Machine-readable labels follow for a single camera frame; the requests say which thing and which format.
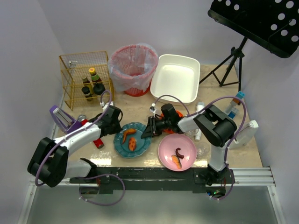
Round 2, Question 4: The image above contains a teal ornate plate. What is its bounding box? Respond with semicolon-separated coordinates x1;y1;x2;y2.
114;122;151;158

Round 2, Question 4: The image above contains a fried chicken wing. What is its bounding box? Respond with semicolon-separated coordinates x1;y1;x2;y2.
122;128;136;144

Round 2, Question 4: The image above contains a brown-lidded seasoning bottle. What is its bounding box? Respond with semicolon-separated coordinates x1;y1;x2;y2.
81;77;92;89

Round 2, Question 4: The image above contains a pink plate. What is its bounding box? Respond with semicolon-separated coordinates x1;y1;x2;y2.
158;134;197;172

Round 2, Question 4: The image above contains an orange plate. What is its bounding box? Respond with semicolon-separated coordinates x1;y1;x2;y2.
155;110;183;134

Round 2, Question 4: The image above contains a clear black-lidded shaker jar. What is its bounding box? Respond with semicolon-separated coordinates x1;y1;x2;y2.
93;83;106;102

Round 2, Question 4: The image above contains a dark spice jar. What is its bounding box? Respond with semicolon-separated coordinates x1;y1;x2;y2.
81;86;93;102

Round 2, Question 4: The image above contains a white rectangular basin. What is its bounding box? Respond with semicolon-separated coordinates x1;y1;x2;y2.
150;54;200;105

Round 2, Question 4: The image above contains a red glitter microphone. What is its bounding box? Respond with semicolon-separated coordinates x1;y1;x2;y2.
78;114;104;149

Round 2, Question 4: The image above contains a gold wire rack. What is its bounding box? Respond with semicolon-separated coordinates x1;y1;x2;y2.
59;51;115;110

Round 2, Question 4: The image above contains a salmon slice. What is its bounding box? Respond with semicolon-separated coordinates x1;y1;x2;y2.
171;155;182;169

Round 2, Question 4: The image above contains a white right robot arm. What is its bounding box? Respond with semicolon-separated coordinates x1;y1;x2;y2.
141;104;237;172

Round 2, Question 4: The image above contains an orange fried food piece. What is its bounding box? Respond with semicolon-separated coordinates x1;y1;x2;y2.
128;137;137;152

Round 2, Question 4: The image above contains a clear glass cup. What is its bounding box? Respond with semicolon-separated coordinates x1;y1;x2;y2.
185;129;198;138

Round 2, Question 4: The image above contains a clear plastic bin liner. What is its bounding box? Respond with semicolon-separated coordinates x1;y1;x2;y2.
108;42;159;93

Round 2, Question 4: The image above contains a red mesh waste basket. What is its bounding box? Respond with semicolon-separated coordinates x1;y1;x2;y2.
110;44;159;97

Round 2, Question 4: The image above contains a green yellow-capped sauce bottle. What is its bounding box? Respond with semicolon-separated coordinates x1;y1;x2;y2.
88;67;102;84

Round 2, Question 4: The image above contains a black music stand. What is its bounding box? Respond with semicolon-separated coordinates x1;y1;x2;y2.
208;0;299;87

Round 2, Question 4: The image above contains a toy block stack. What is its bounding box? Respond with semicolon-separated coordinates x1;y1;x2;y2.
225;91;245;119

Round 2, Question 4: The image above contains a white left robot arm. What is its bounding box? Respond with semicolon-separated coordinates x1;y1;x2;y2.
27;105;123;187

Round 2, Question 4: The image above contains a white microphone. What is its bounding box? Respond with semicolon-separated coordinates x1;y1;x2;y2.
194;102;205;142

